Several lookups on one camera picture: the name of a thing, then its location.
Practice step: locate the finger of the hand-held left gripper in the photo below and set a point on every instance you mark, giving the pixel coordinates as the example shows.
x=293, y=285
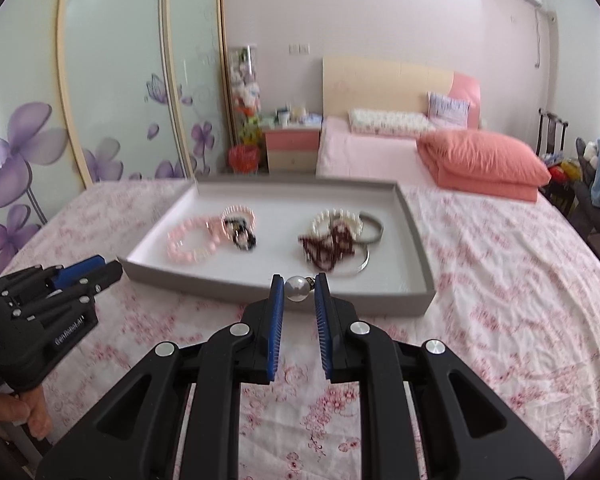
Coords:
x=100, y=280
x=77, y=272

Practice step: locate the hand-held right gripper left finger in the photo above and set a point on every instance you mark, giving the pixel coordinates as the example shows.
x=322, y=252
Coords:
x=275, y=320

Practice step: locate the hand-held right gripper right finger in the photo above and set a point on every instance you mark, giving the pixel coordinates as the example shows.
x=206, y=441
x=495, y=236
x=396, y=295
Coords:
x=323, y=320

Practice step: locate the pearl earring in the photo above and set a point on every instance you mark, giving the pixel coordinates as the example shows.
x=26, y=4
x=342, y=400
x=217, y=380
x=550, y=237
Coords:
x=295, y=287

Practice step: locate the grey cardboard box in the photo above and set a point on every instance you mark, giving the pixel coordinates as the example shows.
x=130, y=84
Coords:
x=205, y=287

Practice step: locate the wide silver cuff bangle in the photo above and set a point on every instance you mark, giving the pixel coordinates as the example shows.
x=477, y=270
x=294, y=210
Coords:
x=377, y=232

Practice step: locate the person's left hand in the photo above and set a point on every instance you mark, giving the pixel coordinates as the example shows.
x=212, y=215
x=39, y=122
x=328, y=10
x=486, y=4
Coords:
x=25, y=407

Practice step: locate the thin silver bangle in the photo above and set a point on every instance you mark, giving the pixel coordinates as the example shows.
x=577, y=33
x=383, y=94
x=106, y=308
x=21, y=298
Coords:
x=362, y=266

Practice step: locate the red mesh basket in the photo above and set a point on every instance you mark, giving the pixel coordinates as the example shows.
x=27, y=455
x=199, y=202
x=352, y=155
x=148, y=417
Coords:
x=244, y=159

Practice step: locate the pink fitted sheet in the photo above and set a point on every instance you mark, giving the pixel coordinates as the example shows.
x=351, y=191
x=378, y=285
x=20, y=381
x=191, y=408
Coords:
x=360, y=155

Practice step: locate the pink nightstand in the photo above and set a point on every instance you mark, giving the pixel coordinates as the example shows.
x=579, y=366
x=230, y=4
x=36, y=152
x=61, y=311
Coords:
x=290, y=150

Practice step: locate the floral sliding wardrobe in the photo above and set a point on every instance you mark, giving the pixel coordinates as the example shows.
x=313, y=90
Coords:
x=105, y=85

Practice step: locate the blue packet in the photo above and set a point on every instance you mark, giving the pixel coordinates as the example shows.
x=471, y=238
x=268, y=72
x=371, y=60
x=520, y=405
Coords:
x=311, y=119

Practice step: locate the white mug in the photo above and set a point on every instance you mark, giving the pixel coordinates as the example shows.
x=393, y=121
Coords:
x=283, y=117

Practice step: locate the floral print pillow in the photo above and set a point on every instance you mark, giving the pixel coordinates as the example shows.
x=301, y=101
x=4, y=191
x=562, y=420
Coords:
x=385, y=121

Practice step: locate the folded salmon duvet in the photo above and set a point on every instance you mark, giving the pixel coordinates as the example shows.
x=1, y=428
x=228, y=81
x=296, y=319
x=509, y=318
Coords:
x=480, y=160

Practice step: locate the clear tube of plush toys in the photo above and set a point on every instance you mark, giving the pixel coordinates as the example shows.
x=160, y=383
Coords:
x=245, y=95

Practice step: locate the beige and pink headboard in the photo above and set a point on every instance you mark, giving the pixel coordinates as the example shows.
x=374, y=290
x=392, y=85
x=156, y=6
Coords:
x=380, y=85

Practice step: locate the small blue-white cushion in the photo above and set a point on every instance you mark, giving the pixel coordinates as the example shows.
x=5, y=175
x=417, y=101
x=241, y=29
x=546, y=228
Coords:
x=447, y=110

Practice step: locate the red and yellow toy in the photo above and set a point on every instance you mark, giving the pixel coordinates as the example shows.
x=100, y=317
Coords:
x=562, y=170

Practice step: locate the dark grey chair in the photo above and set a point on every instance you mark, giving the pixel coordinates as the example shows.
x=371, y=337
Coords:
x=587, y=210

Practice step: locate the dark wooden chair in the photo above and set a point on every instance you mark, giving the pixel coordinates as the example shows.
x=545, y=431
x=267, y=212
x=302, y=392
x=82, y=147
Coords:
x=550, y=132

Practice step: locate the wall socket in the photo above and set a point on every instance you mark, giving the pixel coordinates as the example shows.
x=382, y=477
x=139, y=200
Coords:
x=299, y=49

